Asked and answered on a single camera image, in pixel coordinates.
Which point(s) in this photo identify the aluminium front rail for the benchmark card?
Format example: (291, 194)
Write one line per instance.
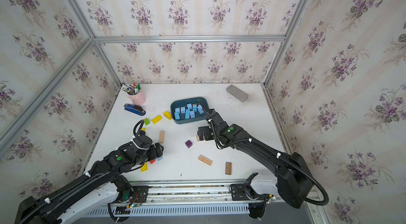
(186, 192)

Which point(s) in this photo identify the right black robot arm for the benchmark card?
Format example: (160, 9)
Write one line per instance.
(294, 182)

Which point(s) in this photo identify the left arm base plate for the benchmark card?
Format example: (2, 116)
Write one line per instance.
(137, 195)

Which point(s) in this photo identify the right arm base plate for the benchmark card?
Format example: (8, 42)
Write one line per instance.
(242, 192)

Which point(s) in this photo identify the purple cube block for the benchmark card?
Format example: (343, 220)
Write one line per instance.
(188, 144)

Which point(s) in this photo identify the yellow block near bin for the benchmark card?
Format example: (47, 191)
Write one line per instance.
(167, 115)

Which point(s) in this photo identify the tan upright wooden block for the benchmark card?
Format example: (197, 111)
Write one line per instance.
(162, 137)

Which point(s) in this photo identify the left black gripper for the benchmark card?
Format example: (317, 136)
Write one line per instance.
(154, 155)

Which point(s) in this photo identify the blue black stapler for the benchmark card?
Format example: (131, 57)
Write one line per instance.
(135, 109)

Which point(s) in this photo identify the yellow block front left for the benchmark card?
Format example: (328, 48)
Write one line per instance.
(144, 167)

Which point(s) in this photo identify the yellow long block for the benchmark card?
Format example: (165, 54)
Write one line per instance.
(156, 119)

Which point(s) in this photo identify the pink pen cup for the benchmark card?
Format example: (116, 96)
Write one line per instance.
(138, 99)

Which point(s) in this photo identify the dark teal plastic bin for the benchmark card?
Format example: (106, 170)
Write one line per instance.
(191, 110)

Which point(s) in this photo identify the green cube block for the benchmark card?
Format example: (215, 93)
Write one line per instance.
(147, 121)

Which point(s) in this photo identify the dark brown wooden block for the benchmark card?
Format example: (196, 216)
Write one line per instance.
(228, 168)

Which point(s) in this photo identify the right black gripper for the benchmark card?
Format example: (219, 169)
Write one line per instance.
(206, 130)

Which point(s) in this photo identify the grey stone brick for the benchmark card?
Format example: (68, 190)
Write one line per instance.
(237, 93)

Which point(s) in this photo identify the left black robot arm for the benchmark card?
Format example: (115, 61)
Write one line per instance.
(104, 183)

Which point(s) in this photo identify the tan wooden block front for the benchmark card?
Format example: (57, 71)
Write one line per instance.
(205, 160)

